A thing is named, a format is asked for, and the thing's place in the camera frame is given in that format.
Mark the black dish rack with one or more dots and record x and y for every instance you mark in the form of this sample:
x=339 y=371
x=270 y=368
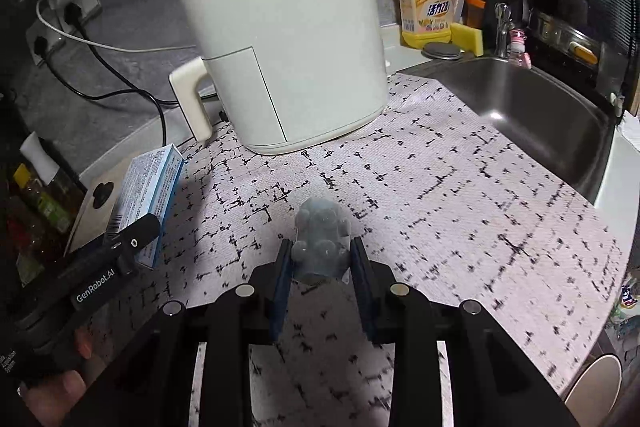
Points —
x=575 y=7

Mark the metal sink plug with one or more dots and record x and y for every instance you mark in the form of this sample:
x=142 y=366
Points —
x=442 y=51

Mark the blue and white box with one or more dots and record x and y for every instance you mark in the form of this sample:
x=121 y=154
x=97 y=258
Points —
x=150 y=187

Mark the large red-capped oil bottle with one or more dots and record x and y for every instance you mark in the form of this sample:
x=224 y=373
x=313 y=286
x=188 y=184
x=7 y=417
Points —
x=30 y=237

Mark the grey wall outlet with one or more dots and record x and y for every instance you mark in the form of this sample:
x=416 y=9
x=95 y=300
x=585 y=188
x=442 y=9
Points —
x=42 y=52

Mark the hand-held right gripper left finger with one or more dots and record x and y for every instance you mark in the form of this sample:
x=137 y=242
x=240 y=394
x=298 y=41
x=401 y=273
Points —
x=282 y=287

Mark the cream induction cooker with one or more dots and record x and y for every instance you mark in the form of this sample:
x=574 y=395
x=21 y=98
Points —
x=92 y=219

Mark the steel sink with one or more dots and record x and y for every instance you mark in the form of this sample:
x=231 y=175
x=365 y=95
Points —
x=540 y=117

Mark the yellow sponge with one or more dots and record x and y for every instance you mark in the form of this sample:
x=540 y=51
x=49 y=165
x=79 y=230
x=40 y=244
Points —
x=467 y=38

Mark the pink patterned tablecloth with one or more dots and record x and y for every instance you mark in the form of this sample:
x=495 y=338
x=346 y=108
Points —
x=450 y=217

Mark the small pink bottle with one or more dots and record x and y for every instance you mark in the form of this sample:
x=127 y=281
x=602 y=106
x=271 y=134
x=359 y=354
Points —
x=519 y=49

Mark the cream air fryer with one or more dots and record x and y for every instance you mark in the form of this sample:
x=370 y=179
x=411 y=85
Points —
x=280 y=32

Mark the white cloth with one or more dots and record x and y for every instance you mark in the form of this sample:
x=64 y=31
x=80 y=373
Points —
x=631 y=129

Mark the grey knobbly silicone piece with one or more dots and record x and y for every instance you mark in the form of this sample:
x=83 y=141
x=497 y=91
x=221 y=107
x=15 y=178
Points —
x=320 y=242

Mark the yellow-capped green label bottle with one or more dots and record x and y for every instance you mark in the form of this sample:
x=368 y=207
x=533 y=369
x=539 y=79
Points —
x=42 y=202

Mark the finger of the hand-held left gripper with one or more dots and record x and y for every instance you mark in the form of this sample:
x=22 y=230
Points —
x=142 y=227

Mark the person's left hand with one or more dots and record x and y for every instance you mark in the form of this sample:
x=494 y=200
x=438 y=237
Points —
x=55 y=392

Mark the beige round container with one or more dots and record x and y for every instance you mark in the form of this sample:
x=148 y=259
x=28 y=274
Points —
x=595 y=382

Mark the colourful snack bags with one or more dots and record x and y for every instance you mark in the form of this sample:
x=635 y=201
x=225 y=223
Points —
x=627 y=302

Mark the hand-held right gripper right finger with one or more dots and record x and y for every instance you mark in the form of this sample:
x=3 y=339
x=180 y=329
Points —
x=362 y=287

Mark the white-topped oil sprayer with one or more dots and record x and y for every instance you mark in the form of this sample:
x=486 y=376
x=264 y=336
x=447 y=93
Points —
x=37 y=152

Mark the chrome faucet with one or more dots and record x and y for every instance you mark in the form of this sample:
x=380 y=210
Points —
x=502 y=32

